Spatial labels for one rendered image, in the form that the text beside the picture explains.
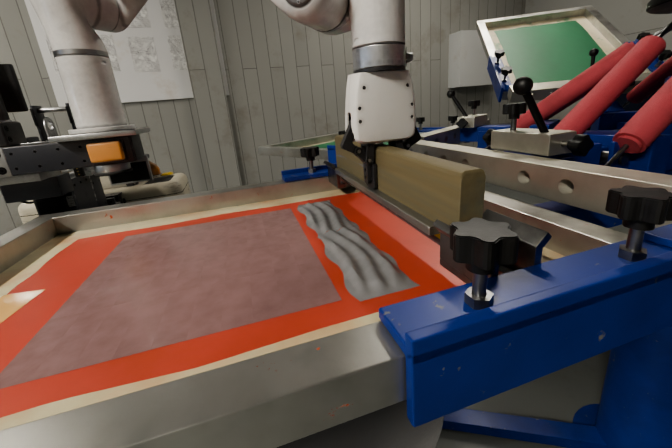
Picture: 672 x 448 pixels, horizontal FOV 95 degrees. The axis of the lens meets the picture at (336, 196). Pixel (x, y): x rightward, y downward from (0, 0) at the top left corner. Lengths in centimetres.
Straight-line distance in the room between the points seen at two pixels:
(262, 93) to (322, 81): 68
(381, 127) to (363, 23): 14
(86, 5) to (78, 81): 15
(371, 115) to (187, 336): 34
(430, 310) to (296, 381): 10
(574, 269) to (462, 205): 10
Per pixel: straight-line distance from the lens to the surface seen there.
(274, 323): 33
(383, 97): 46
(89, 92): 86
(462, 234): 22
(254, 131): 352
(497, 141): 68
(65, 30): 88
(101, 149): 84
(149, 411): 24
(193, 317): 37
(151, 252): 57
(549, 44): 207
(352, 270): 37
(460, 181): 32
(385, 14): 46
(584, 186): 51
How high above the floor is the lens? 115
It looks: 16 degrees down
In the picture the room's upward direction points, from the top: 5 degrees counter-clockwise
